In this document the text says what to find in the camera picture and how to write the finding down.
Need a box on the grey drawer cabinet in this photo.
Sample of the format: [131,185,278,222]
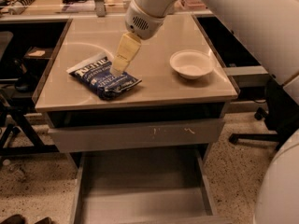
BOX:
[32,13,241,224]

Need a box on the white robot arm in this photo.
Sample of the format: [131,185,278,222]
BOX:
[110,0,299,224]

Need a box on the black stand at left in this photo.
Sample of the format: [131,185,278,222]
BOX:
[0,31,58,156]

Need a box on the blue kettle chip bag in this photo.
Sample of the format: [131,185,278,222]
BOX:
[66,52,141,101]

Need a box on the black office chair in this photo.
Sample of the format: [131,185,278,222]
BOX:
[229,79,299,151]

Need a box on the open middle drawer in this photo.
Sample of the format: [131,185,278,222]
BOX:
[70,147,233,224]

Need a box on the brown shoe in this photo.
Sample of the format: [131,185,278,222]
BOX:
[35,217,52,224]
[0,215,25,224]

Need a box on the white bowl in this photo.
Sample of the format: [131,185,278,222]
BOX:
[169,49,215,80]

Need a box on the clear plastic bottle on floor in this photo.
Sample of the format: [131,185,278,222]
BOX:
[3,159,26,182]

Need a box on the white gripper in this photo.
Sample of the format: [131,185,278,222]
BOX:
[110,0,164,77]

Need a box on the closed top drawer front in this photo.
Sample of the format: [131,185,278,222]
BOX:
[49,119,224,153]

